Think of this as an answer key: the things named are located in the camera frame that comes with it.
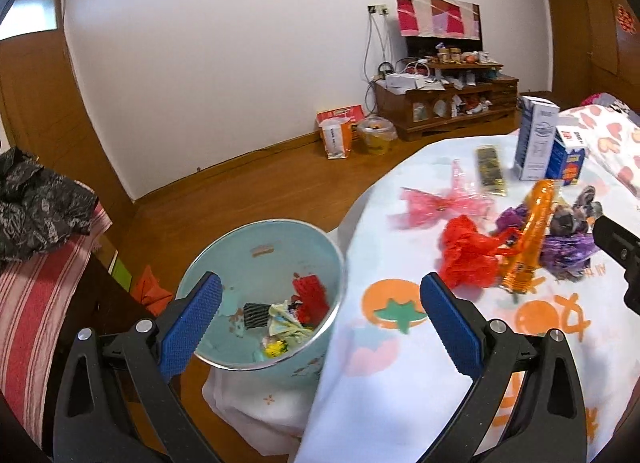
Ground purple wrapper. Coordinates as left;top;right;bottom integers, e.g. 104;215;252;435
494;203;601;280

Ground red orange snack wrapper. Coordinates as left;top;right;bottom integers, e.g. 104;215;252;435
500;179;555;294

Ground red plastic bag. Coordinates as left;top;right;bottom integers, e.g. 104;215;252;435
438;215;521;290

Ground yellow wrapper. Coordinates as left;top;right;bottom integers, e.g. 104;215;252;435
262;339;288;359

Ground grey wrapper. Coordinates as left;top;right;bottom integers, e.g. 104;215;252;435
549;184;603;238

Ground light blue trash bin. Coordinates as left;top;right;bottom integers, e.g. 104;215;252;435
176;219;345;387

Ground white fruit-print bedsheet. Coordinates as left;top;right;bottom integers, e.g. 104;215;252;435
200;138;639;462

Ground blue white small carton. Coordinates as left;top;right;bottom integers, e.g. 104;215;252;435
546;126;586;186

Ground heart-pattern quilt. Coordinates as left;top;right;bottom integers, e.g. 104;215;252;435
559;92;640;198

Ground red striped cloth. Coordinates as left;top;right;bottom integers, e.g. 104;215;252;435
0;206;112;445

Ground dark green snack packet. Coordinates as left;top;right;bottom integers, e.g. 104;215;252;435
475;145;506;196

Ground tall white milk carton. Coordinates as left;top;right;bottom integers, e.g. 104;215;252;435
514;96;560;181

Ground pink cellophane wrapper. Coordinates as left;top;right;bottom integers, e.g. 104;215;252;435
387;160;496;230

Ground black plastic bag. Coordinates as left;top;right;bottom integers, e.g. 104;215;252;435
1;148;99;265

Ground wooden wardrobe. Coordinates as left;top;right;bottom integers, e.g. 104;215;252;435
548;0;639;111

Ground wooden tv cabinet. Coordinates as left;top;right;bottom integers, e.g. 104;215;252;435
373;36;518;141

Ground clear bag with yellow contents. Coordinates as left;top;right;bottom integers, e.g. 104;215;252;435
357;115;398;155

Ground orange white paper bag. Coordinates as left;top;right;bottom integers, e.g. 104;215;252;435
319;117;352;160

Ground wooden door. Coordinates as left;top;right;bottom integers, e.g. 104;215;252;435
1;0;134;227

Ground red cardboard box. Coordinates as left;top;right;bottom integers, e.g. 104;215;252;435
316;104;364;125

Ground red pink patchwork cloth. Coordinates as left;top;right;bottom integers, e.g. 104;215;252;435
396;0;480;40

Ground hanging cables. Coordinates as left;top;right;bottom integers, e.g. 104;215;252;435
361;12;396;116

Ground wall power outlet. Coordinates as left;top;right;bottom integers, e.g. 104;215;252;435
368;4;390;16

